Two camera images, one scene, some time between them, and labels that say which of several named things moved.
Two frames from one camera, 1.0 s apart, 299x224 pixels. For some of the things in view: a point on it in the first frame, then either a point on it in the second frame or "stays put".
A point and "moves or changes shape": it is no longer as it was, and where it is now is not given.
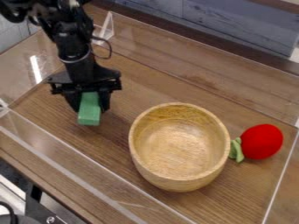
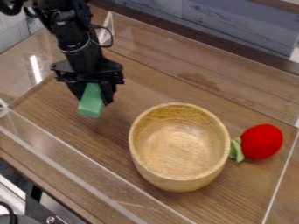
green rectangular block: x=88 y=114 moves or changes shape
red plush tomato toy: x=259 y=143 stays put
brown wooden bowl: x=179 y=143 stays put
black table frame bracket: x=35 y=209 stays put
